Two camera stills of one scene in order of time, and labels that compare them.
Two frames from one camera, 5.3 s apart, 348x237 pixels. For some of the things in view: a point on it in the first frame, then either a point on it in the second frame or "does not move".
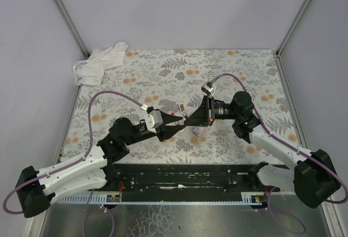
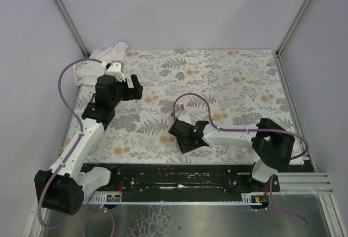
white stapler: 184,114 does not move
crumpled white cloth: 91,72 does not move
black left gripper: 160,130 -> 130,89
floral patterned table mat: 190,89 does not move
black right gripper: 210,111 -> 180,132
